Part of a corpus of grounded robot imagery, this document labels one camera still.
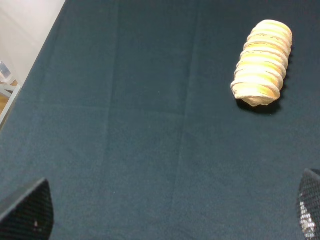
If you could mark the clear plastic container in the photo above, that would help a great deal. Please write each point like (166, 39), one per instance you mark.
(6, 77)

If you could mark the dark tablecloth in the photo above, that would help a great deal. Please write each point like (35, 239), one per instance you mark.
(129, 114)

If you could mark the grey metal frame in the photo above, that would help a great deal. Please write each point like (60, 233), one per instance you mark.
(8, 94)

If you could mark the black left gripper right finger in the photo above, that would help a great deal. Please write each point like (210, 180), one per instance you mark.
(308, 204)

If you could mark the beige spiral bread roll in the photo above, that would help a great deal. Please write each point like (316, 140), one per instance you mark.
(262, 68)

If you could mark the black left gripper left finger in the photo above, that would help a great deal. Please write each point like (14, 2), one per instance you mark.
(28, 212)

